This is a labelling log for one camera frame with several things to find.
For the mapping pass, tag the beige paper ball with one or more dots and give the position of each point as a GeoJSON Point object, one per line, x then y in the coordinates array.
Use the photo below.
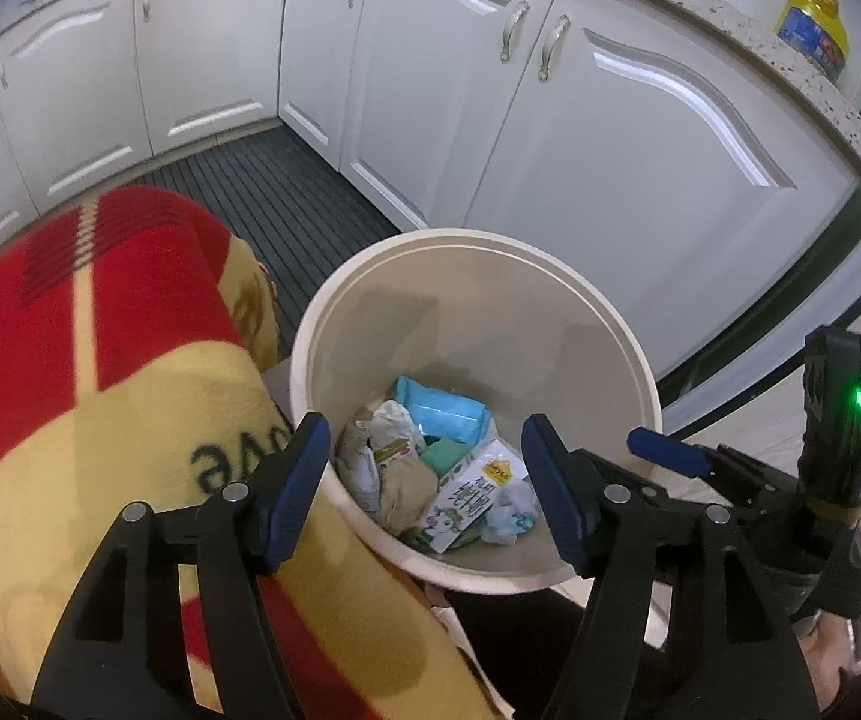
{"type": "Point", "coordinates": [407, 486]}

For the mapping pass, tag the white milk carton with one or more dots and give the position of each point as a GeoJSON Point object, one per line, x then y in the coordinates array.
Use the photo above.
{"type": "Point", "coordinates": [455, 517]}

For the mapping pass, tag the green fluffy cloth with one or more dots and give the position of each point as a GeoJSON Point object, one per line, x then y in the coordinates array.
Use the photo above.
{"type": "Point", "coordinates": [442, 455]}

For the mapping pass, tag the small plastic wrapper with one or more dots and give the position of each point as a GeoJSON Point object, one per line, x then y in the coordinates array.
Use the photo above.
{"type": "Point", "coordinates": [514, 513]}

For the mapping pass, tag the black ribbed floor mat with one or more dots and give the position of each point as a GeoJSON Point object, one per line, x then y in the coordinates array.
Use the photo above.
{"type": "Point", "coordinates": [302, 219]}

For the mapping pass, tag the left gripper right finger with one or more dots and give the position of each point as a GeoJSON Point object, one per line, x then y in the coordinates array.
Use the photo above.
{"type": "Point", "coordinates": [682, 622]}

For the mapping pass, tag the red yellow orange blanket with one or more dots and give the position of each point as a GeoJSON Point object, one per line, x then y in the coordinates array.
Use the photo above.
{"type": "Point", "coordinates": [135, 332]}

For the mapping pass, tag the right hand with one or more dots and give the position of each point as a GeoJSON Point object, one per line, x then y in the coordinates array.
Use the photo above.
{"type": "Point", "coordinates": [832, 652]}

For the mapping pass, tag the blue tissue pack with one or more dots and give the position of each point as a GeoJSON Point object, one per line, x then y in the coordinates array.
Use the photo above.
{"type": "Point", "coordinates": [443, 415]}

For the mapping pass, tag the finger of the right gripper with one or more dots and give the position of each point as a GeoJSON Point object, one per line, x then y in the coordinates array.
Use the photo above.
{"type": "Point", "coordinates": [683, 459]}

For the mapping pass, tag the yellow oil bottle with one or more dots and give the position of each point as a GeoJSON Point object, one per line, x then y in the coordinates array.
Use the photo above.
{"type": "Point", "coordinates": [814, 29]}

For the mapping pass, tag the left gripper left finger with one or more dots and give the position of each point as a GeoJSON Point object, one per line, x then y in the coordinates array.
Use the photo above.
{"type": "Point", "coordinates": [119, 650]}

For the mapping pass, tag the white lower kitchen cabinets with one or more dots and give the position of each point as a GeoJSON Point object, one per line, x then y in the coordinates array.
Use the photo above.
{"type": "Point", "coordinates": [607, 132]}

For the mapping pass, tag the white round trash bin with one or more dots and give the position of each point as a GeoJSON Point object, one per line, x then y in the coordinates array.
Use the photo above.
{"type": "Point", "coordinates": [484, 316]}

